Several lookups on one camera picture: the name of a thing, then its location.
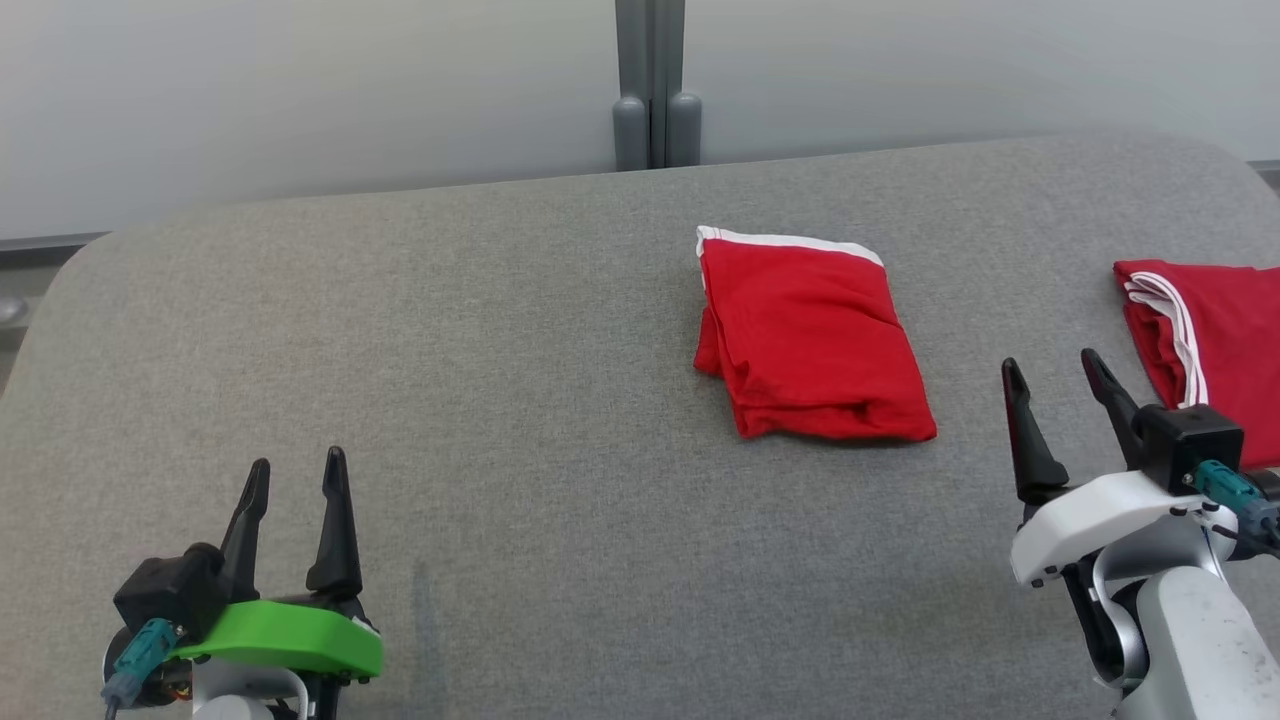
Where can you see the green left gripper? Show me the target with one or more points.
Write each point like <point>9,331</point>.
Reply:
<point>290,640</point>

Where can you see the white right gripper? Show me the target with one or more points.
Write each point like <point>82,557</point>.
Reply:
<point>1090,520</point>

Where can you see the red and white basketball jersey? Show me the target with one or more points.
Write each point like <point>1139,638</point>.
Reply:
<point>1240,340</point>

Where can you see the red shorts with white stripes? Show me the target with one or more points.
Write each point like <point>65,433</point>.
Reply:
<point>810,340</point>

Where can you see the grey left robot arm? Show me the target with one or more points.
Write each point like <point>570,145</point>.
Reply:
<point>250,700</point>

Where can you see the grey fabric upholstered surface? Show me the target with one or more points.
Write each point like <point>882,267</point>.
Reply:
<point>500,350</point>

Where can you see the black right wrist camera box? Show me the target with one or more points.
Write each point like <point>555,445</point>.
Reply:
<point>1190,445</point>

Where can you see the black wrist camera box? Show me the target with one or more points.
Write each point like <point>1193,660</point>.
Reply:
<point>165,600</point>
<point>1190,445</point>

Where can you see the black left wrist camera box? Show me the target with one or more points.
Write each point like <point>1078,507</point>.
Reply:
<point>165,600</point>

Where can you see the grey double partition post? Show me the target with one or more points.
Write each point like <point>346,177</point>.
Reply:
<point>655,80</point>

